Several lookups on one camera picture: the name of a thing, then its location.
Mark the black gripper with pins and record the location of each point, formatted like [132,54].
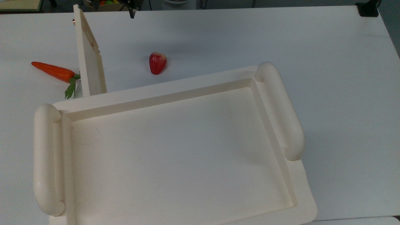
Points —
[132,2]

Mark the cream cabinet door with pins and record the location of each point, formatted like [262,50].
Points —
[90,68]

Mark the cardboard box with toys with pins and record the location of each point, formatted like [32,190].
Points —
[106,4]

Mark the red toy wax apple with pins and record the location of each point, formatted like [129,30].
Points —
[157,63]

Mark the orange toy carrot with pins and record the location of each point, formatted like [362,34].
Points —
[53,70]

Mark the olive green board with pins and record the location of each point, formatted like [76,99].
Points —
[18,4]

